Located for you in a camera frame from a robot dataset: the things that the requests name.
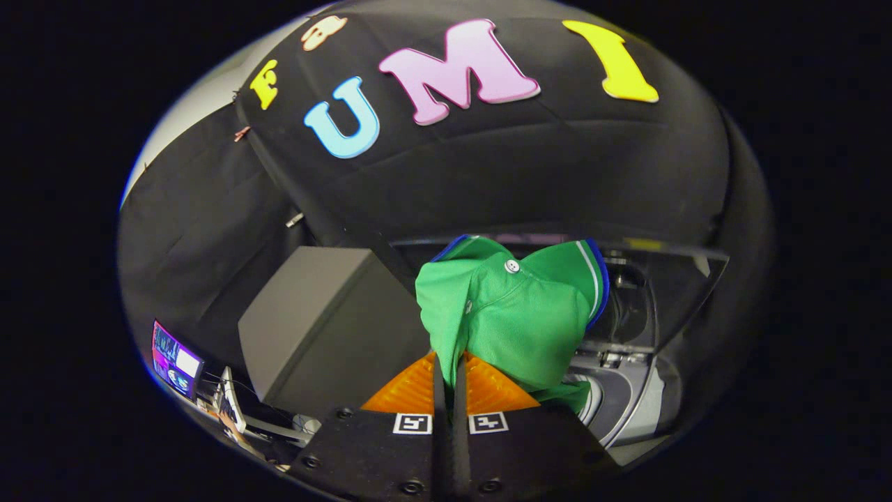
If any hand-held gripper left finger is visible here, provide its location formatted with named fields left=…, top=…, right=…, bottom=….
left=289, top=351, right=451, bottom=501

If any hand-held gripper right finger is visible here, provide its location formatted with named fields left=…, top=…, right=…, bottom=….
left=453, top=351, right=622, bottom=501

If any green polo shirt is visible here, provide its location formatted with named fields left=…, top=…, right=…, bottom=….
left=415, top=234, right=611, bottom=413

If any grey box stand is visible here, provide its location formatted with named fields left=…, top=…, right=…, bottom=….
left=238, top=245, right=433, bottom=420

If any silver laptop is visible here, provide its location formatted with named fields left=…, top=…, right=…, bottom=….
left=216, top=365, right=247, bottom=436

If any computer monitor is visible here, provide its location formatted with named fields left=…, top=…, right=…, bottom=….
left=151, top=319, right=205, bottom=401

